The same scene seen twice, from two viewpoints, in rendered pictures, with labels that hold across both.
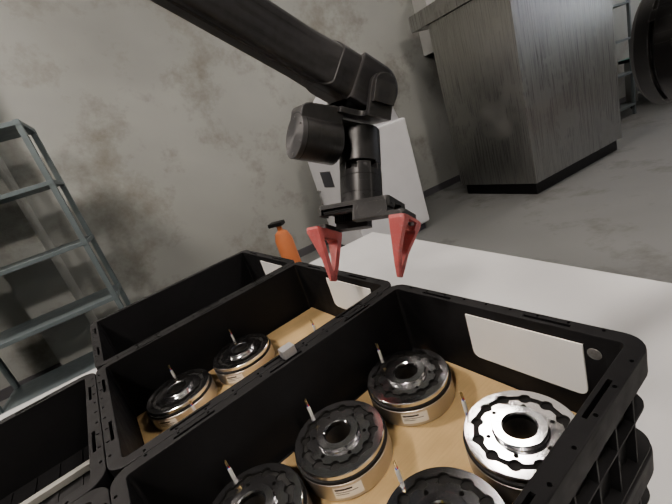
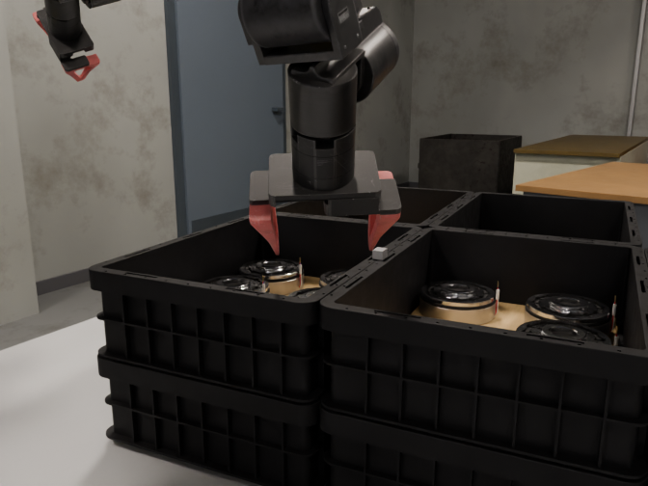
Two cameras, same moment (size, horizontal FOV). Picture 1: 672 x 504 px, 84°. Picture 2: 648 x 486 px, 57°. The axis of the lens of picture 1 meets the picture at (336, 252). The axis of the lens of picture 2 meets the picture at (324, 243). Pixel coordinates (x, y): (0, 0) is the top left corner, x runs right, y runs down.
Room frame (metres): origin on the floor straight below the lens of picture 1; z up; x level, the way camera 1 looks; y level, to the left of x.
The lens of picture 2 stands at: (0.96, -0.37, 1.12)
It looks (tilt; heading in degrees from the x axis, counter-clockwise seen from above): 14 degrees down; 146
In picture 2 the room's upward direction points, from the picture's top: straight up
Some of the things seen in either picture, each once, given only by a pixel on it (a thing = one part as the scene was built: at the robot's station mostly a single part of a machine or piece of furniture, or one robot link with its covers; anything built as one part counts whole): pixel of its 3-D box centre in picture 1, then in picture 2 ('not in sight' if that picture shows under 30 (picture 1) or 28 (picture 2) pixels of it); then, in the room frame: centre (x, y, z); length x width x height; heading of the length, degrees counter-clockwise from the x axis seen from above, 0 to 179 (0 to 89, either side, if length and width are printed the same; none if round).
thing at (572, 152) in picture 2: not in sight; (586, 185); (-2.08, 4.51, 0.38); 2.22 x 0.73 x 0.76; 113
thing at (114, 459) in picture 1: (241, 334); (504, 280); (0.53, 0.18, 0.92); 0.40 x 0.30 x 0.02; 121
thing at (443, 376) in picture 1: (407, 375); not in sight; (0.39, -0.03, 0.86); 0.10 x 0.10 x 0.01
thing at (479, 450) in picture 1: (520, 431); not in sight; (0.26, -0.11, 0.86); 0.10 x 0.10 x 0.01
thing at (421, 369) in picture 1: (406, 372); not in sight; (0.39, -0.03, 0.86); 0.05 x 0.05 x 0.01
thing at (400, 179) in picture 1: (359, 165); not in sight; (3.54, -0.47, 0.75); 0.78 x 0.65 x 1.50; 113
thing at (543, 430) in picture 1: (519, 427); not in sight; (0.26, -0.11, 0.86); 0.05 x 0.05 x 0.01
